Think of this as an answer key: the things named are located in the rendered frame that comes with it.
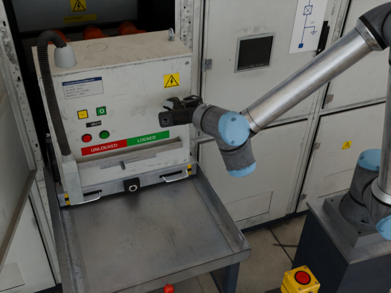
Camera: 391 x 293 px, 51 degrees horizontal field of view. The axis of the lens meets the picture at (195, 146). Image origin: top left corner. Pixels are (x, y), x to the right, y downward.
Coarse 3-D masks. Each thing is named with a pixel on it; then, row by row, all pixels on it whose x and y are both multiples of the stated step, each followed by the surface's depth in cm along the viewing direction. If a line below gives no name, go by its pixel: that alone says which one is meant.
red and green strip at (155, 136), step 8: (144, 136) 147; (152, 136) 148; (160, 136) 150; (168, 136) 151; (104, 144) 142; (112, 144) 144; (120, 144) 145; (128, 144) 146; (136, 144) 148; (88, 152) 142; (96, 152) 143
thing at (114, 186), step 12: (192, 156) 166; (168, 168) 160; (180, 168) 162; (192, 168) 164; (120, 180) 154; (144, 180) 158; (156, 180) 160; (60, 192) 147; (84, 192) 150; (96, 192) 153; (108, 192) 155; (60, 204) 149
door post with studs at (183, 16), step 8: (176, 0) 150; (184, 0) 151; (192, 0) 152; (176, 8) 152; (184, 8) 153; (192, 8) 154; (176, 16) 154; (184, 16) 155; (192, 16) 156; (176, 24) 156; (184, 24) 156; (176, 32) 157; (184, 32) 158; (184, 40) 160
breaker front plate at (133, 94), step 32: (160, 64) 132; (64, 96) 126; (96, 96) 130; (128, 96) 135; (160, 96) 140; (96, 128) 138; (128, 128) 142; (160, 128) 148; (128, 160) 151; (160, 160) 157
